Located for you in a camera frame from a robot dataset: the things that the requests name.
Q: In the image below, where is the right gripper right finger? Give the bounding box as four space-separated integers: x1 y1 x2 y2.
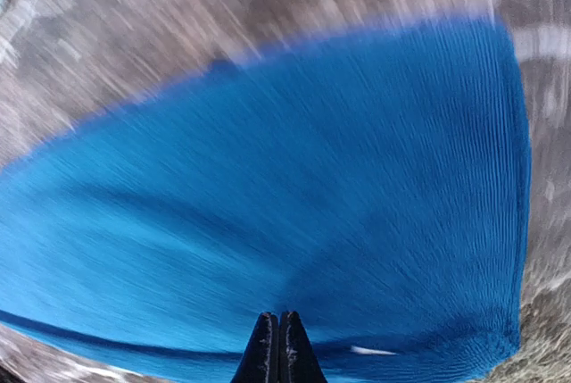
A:
279 312 327 383

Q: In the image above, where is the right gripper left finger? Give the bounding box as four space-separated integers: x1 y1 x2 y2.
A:
231 312 279 383

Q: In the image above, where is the blue towel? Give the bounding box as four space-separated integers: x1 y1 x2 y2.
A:
1 17 531 382

